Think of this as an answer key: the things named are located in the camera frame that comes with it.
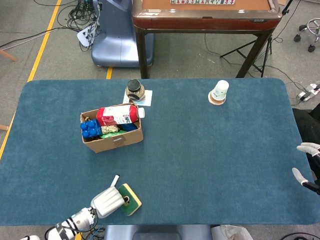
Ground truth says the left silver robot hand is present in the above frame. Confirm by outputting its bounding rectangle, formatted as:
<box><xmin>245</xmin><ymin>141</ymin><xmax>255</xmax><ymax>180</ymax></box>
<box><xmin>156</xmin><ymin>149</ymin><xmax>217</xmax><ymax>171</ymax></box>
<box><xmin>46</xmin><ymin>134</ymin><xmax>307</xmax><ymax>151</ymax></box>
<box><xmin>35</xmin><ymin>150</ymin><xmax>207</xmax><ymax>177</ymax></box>
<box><xmin>90</xmin><ymin>186</ymin><xmax>131</xmax><ymax>219</ymax></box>

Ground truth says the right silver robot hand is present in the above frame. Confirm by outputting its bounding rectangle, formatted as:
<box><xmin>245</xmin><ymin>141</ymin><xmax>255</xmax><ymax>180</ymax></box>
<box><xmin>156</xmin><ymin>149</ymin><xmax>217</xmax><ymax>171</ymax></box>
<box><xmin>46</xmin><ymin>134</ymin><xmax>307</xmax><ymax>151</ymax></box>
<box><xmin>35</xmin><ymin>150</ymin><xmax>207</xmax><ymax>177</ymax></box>
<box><xmin>291</xmin><ymin>142</ymin><xmax>320</xmax><ymax>196</ymax></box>

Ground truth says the green yellow sponge with hole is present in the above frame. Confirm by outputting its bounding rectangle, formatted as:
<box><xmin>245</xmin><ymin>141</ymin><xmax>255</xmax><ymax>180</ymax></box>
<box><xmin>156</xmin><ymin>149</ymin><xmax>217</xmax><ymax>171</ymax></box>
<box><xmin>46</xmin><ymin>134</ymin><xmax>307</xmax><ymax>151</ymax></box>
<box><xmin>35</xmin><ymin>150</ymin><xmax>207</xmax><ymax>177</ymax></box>
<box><xmin>117</xmin><ymin>183</ymin><xmax>143</xmax><ymax>217</ymax></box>

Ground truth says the blue toy brick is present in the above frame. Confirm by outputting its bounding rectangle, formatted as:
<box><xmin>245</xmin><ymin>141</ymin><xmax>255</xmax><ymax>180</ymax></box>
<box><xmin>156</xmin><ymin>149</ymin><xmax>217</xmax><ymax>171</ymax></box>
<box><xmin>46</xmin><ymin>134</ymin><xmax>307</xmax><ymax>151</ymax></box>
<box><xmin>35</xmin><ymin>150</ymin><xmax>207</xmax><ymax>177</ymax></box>
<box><xmin>79</xmin><ymin>119</ymin><xmax>103</xmax><ymax>139</ymax></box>

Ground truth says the red white plastic bottle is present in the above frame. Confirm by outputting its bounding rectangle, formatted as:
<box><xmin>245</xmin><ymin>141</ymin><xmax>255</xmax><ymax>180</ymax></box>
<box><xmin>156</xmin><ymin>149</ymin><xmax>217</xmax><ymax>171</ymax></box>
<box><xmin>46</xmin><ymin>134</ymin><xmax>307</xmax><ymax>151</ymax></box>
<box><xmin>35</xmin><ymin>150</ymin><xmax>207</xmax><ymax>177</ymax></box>
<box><xmin>96</xmin><ymin>104</ymin><xmax>146</xmax><ymax>127</ymax></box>

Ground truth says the brown cardboard box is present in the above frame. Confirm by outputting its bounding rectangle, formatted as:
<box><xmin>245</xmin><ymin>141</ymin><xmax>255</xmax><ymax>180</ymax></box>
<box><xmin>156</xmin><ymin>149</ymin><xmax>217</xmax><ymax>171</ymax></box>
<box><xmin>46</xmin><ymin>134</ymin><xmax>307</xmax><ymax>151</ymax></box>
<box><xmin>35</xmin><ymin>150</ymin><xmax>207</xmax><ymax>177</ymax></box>
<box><xmin>79</xmin><ymin>102</ymin><xmax>145</xmax><ymax>154</ymax></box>

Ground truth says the black clothing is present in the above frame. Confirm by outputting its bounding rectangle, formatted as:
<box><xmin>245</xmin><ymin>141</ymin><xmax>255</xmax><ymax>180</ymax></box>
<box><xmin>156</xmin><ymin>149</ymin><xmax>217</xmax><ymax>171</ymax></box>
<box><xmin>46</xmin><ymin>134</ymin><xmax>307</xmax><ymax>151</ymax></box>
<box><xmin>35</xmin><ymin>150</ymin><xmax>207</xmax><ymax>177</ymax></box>
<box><xmin>292</xmin><ymin>102</ymin><xmax>320</xmax><ymax>183</ymax></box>

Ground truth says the white red power strip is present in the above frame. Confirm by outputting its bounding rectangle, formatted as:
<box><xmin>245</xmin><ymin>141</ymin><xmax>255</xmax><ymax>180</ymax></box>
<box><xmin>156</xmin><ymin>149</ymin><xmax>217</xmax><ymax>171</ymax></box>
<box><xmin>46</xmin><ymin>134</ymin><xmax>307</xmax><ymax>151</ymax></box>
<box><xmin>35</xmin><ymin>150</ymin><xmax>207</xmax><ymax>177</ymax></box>
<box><xmin>298</xmin><ymin>83</ymin><xmax>320</xmax><ymax>102</ymax></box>

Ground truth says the blue-grey robot torso base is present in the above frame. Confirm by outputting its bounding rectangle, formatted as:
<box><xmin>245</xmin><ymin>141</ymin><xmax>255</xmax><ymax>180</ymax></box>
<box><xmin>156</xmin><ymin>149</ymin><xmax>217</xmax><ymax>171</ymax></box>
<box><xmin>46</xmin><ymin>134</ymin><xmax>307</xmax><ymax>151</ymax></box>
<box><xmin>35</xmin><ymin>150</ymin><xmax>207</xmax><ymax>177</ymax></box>
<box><xmin>103</xmin><ymin>224</ymin><xmax>213</xmax><ymax>240</ymax></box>

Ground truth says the green plastic packet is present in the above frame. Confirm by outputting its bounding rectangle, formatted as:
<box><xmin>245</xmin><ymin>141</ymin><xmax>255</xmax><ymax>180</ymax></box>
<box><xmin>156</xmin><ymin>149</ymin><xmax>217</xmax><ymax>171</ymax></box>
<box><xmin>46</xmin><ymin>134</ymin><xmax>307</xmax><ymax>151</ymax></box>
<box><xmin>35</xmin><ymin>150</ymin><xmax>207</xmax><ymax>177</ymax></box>
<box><xmin>99</xmin><ymin>131</ymin><xmax>126</xmax><ymax>140</ymax></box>

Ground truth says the blue cloth item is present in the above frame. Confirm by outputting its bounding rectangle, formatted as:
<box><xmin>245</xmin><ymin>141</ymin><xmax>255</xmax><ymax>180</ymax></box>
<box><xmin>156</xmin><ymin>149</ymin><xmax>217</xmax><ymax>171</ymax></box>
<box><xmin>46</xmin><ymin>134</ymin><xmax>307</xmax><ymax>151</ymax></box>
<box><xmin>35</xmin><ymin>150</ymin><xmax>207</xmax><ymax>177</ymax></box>
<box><xmin>117</xmin><ymin>122</ymin><xmax>138</xmax><ymax>132</ymax></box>

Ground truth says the amber round base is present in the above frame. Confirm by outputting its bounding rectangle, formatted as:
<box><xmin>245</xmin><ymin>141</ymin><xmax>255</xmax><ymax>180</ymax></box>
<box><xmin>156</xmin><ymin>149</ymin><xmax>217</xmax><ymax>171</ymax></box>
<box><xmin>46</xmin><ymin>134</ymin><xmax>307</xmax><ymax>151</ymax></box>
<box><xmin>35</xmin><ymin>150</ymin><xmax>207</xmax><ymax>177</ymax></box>
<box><xmin>209</xmin><ymin>93</ymin><xmax>226</xmax><ymax>105</ymax></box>

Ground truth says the white paper cup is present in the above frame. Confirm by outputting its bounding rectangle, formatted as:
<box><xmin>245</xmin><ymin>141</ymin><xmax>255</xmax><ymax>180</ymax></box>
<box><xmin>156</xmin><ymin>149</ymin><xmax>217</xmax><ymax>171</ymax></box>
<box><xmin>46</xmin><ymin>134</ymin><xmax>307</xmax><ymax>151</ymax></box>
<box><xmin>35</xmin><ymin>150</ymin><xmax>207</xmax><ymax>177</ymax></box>
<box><xmin>210</xmin><ymin>79</ymin><xmax>230</xmax><ymax>101</ymax></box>

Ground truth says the blue felt table cover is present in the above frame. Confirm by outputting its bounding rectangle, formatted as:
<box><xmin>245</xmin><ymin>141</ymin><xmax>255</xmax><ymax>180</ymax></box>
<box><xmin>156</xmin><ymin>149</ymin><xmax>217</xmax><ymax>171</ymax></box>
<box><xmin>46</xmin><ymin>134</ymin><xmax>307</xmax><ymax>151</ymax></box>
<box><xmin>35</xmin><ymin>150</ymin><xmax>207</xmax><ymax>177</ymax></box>
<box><xmin>0</xmin><ymin>78</ymin><xmax>317</xmax><ymax>226</ymax></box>

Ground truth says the round beige coaster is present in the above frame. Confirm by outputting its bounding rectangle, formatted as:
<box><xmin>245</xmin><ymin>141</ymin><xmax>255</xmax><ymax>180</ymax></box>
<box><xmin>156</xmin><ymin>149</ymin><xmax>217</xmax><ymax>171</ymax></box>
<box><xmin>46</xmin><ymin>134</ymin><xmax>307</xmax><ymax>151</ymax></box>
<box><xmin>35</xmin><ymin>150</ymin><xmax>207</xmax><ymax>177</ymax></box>
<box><xmin>207</xmin><ymin>91</ymin><xmax>227</xmax><ymax>106</ymax></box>

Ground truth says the white paper card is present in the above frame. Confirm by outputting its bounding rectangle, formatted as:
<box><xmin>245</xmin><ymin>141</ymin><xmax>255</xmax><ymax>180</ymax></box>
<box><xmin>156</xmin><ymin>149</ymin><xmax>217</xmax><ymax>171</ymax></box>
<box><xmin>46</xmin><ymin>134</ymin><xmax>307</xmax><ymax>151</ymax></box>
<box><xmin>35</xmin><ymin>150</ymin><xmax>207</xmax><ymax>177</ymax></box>
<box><xmin>122</xmin><ymin>89</ymin><xmax>153</xmax><ymax>107</ymax></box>

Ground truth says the glass jar with black lid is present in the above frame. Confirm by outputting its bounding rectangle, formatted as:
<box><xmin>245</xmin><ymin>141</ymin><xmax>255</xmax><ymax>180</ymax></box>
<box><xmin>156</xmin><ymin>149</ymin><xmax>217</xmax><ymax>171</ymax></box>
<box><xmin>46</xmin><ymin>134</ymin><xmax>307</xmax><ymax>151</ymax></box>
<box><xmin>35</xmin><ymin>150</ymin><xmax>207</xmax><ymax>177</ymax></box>
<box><xmin>125</xmin><ymin>79</ymin><xmax>146</xmax><ymax>101</ymax></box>

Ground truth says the white plastic bag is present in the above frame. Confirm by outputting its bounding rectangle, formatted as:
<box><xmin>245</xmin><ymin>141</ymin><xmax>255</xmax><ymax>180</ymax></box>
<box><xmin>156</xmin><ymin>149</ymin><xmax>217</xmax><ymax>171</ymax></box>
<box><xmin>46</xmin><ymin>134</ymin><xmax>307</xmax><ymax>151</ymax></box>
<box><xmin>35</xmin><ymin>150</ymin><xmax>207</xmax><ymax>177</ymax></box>
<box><xmin>211</xmin><ymin>224</ymin><xmax>253</xmax><ymax>240</ymax></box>

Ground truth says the chrome stool with castors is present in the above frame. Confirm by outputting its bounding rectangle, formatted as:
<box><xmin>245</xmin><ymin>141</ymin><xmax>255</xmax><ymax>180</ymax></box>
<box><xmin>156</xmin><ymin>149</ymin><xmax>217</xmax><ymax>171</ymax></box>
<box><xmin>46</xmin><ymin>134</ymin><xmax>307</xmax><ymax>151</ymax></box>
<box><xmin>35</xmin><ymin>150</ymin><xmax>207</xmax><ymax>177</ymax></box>
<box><xmin>293</xmin><ymin>17</ymin><xmax>320</xmax><ymax>53</ymax></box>

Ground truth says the black tripod stand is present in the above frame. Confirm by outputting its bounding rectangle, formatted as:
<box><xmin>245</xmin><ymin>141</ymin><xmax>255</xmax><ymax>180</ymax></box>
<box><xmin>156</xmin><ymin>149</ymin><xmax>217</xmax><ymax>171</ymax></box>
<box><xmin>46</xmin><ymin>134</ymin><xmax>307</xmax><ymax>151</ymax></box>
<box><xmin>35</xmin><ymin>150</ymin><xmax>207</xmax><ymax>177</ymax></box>
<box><xmin>219</xmin><ymin>0</ymin><xmax>295</xmax><ymax>78</ymax></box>

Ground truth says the brown mahjong table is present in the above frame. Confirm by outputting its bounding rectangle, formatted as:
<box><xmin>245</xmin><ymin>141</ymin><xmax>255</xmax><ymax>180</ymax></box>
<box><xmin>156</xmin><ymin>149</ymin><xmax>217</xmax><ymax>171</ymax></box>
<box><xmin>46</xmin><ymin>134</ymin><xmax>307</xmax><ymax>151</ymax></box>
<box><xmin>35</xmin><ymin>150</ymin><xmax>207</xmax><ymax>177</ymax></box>
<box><xmin>131</xmin><ymin>0</ymin><xmax>283</xmax><ymax>80</ymax></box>

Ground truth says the white power strip with plugs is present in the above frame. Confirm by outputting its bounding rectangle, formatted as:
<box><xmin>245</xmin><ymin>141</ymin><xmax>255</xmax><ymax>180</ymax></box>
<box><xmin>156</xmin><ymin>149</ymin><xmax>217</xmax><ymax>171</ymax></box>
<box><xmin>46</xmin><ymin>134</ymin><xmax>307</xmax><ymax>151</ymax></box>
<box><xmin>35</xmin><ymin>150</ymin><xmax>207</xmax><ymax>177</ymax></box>
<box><xmin>76</xmin><ymin>23</ymin><xmax>101</xmax><ymax>48</ymax></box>

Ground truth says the light wooden leg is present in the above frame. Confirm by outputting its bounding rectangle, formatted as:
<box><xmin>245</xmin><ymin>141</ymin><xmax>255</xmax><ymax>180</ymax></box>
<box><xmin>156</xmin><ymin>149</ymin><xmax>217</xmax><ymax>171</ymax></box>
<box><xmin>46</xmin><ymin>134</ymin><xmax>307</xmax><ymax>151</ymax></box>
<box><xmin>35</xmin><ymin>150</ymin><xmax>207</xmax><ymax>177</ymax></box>
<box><xmin>0</xmin><ymin>48</ymin><xmax>19</xmax><ymax>62</ymax></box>

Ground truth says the face-up mahjong tile row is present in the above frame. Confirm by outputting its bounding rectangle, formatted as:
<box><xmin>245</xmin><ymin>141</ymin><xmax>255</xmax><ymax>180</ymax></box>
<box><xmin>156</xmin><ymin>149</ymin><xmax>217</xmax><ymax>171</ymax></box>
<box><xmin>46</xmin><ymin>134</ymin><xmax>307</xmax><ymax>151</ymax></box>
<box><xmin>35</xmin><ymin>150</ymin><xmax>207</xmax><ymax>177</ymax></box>
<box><xmin>170</xmin><ymin>0</ymin><xmax>236</xmax><ymax>5</ymax></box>

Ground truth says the blue floor cable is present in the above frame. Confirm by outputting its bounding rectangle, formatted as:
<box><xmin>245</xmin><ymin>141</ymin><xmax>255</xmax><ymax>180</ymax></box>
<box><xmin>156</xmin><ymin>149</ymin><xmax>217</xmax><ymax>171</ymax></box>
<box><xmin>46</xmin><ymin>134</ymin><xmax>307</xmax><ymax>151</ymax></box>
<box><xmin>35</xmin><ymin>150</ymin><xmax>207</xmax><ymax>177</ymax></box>
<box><xmin>88</xmin><ymin>224</ymin><xmax>105</xmax><ymax>240</ymax></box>

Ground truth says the beige rope bundle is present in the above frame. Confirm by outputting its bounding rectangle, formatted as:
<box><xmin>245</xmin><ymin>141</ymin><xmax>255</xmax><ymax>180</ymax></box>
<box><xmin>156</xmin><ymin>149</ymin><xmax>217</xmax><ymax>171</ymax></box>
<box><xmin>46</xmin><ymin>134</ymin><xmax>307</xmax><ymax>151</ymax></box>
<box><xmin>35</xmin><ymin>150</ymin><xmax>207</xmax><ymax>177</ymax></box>
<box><xmin>100</xmin><ymin>124</ymin><xmax>120</xmax><ymax>135</ymax></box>

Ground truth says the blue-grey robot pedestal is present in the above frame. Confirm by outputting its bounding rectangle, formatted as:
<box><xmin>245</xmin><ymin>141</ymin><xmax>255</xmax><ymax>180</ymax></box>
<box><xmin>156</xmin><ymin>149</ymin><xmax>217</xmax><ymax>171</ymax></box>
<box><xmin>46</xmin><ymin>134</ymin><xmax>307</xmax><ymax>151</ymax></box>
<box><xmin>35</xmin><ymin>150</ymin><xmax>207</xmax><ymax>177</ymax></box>
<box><xmin>91</xmin><ymin>0</ymin><xmax>155</xmax><ymax>68</ymax></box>

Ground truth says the black cable tangle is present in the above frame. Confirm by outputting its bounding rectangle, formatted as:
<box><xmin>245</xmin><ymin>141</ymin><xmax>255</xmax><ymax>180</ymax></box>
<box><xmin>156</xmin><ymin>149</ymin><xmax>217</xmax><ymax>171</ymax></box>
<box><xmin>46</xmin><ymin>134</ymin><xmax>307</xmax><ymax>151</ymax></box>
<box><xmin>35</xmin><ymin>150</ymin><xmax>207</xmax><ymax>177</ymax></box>
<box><xmin>33</xmin><ymin>0</ymin><xmax>101</xmax><ymax>52</ymax></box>

